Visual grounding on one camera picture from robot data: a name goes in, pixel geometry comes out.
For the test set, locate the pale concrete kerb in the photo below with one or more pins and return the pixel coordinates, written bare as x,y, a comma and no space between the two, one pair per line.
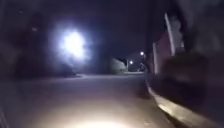
176,112

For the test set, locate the wall with pale posts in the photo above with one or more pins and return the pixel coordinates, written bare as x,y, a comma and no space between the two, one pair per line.
163,50

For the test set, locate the pale building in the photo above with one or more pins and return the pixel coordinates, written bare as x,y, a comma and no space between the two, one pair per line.
117,66

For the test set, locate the grey asphalt road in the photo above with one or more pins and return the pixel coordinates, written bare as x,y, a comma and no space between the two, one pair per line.
93,100

